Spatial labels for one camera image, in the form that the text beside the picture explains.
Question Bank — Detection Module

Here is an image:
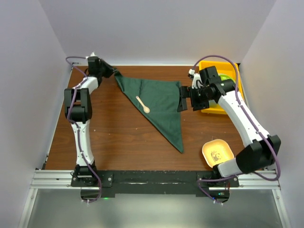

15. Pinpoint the cream square bowl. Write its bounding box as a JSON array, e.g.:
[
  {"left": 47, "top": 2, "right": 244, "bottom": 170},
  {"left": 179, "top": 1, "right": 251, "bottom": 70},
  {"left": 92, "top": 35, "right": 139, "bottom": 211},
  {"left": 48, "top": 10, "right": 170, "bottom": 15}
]
[{"left": 201, "top": 139, "right": 235, "bottom": 168}]

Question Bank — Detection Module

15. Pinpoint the white plastic spoon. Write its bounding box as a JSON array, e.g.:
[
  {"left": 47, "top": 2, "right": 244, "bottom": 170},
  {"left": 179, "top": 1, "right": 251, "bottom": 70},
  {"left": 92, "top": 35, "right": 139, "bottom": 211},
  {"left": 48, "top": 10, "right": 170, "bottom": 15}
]
[{"left": 136, "top": 96, "right": 150, "bottom": 114}]

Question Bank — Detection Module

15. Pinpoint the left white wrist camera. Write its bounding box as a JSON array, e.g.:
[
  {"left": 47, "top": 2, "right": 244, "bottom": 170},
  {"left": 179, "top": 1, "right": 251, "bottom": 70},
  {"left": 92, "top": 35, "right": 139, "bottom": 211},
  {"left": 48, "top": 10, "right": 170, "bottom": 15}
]
[{"left": 85, "top": 52, "right": 97, "bottom": 59}]

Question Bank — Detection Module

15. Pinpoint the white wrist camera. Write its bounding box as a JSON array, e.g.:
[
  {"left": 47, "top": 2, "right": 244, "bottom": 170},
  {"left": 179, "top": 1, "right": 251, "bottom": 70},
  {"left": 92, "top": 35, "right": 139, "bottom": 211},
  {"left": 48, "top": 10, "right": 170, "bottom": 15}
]
[
  {"left": 188, "top": 69, "right": 202, "bottom": 89},
  {"left": 85, "top": 52, "right": 97, "bottom": 59}
]

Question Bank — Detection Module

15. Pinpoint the green plate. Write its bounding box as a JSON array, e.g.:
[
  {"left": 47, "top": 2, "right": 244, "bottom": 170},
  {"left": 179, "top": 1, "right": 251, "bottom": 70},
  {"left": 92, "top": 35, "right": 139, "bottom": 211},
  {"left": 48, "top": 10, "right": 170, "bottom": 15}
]
[{"left": 219, "top": 74, "right": 236, "bottom": 83}]

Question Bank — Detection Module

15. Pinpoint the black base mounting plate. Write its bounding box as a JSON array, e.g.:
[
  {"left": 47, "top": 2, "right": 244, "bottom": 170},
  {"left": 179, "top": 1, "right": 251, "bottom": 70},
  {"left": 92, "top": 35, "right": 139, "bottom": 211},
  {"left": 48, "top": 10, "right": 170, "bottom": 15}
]
[{"left": 71, "top": 170, "right": 239, "bottom": 198}]

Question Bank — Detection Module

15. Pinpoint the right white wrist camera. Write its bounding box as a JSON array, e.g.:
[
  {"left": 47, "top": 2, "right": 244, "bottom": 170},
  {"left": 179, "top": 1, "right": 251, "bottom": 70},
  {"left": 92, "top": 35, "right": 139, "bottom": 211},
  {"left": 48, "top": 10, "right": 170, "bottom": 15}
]
[{"left": 188, "top": 69, "right": 202, "bottom": 89}]

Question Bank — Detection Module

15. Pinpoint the aluminium frame rail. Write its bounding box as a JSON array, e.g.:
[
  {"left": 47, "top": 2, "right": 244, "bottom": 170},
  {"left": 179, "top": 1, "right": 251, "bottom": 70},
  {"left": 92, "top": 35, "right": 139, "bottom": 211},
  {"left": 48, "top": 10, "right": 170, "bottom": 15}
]
[{"left": 19, "top": 78, "right": 291, "bottom": 228}]

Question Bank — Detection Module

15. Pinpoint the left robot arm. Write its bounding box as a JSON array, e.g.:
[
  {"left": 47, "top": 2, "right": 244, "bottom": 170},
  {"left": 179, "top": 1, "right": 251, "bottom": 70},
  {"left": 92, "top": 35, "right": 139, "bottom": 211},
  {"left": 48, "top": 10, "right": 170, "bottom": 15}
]
[{"left": 64, "top": 52, "right": 116, "bottom": 187}]

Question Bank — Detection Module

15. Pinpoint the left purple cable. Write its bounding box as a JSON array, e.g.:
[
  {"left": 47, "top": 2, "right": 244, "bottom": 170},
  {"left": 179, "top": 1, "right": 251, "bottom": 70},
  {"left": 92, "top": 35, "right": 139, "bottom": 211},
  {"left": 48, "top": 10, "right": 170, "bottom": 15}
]
[{"left": 65, "top": 56, "right": 103, "bottom": 204}]

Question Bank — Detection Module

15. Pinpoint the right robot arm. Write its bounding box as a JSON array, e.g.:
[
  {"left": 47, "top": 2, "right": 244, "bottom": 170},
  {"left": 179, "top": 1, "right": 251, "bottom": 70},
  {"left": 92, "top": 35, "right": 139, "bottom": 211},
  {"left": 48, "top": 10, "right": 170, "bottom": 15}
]
[{"left": 177, "top": 66, "right": 281, "bottom": 187}]

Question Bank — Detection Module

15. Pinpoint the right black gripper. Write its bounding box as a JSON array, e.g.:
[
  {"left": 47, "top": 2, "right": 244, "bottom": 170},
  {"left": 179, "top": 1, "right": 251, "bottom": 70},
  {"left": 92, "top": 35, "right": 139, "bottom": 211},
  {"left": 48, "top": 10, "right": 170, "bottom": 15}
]
[{"left": 177, "top": 85, "right": 213, "bottom": 112}]

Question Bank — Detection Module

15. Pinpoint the dark green cloth napkin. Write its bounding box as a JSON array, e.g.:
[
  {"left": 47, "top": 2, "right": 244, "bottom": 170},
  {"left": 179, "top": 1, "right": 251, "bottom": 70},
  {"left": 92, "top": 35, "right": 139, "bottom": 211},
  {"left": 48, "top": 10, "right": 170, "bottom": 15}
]
[{"left": 114, "top": 73, "right": 184, "bottom": 153}]

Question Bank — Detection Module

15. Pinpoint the yellow plastic bin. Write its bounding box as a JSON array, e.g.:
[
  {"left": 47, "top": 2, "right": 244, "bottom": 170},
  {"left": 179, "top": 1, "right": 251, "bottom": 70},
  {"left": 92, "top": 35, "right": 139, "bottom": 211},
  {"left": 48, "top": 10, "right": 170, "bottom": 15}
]
[{"left": 199, "top": 60, "right": 245, "bottom": 114}]

